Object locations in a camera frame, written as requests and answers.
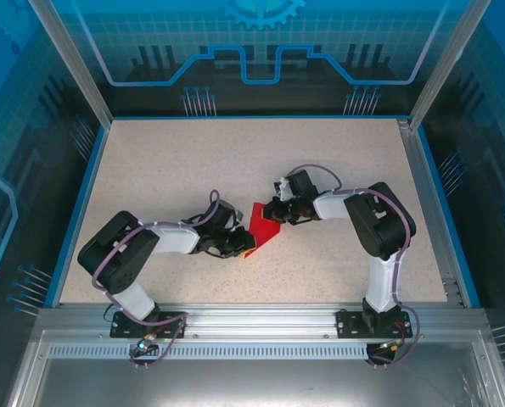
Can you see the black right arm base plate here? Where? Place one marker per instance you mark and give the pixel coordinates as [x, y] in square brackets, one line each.
[349, 324]

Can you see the red paper sheet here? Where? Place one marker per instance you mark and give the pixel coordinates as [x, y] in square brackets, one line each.
[265, 233]

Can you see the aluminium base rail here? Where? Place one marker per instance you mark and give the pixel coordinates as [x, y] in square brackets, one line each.
[256, 318]

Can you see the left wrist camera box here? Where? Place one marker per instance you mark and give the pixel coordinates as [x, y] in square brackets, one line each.
[239, 218]

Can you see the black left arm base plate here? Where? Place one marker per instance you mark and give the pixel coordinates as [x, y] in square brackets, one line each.
[120, 328]

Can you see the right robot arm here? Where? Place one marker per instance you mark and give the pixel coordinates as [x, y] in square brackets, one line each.
[379, 220]

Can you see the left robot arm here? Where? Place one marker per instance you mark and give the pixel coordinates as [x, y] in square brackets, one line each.
[116, 254]

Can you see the aluminium frame post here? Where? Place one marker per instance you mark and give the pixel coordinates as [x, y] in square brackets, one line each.
[447, 63]
[71, 63]

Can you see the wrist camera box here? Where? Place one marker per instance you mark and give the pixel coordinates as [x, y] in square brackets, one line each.
[283, 188]
[239, 218]

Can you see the blue printed side panel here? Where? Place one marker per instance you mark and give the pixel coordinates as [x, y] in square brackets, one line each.
[489, 127]
[14, 127]

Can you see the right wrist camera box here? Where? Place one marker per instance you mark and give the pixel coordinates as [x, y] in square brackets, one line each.
[283, 188]

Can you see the aluminium side rail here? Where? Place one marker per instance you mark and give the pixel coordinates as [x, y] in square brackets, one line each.
[417, 169]

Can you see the blue printed panel with gear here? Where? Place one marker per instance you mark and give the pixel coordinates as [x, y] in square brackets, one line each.
[256, 42]

